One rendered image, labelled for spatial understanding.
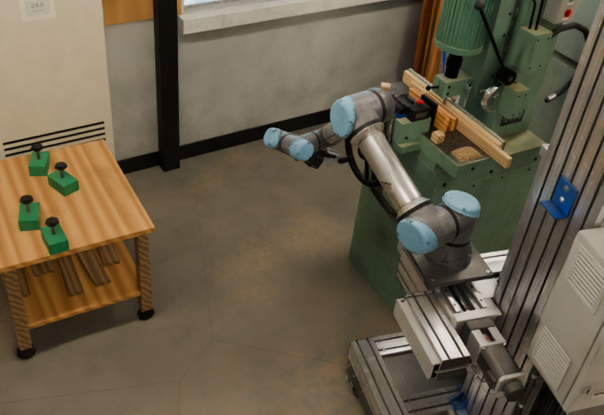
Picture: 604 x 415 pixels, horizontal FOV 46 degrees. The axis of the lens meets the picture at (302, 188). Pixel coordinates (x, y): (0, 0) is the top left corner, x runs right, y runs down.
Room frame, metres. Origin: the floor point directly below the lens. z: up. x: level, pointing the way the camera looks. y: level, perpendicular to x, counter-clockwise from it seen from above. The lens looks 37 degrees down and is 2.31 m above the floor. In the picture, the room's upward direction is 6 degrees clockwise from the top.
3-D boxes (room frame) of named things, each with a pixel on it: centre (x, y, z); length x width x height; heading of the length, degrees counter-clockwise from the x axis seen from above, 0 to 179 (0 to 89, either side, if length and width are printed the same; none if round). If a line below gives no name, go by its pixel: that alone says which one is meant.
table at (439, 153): (2.39, -0.43, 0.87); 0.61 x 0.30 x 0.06; 32
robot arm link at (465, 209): (1.71, -0.48, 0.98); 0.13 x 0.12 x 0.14; 131
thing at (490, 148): (2.39, -0.56, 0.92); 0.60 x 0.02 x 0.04; 32
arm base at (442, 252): (1.72, -0.48, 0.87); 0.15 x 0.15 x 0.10
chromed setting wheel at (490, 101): (2.43, -0.69, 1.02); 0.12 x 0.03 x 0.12; 122
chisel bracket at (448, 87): (2.47, -0.53, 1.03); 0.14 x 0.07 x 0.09; 122
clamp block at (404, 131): (2.35, -0.36, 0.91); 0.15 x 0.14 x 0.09; 32
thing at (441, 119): (2.43, -0.45, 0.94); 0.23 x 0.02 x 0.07; 32
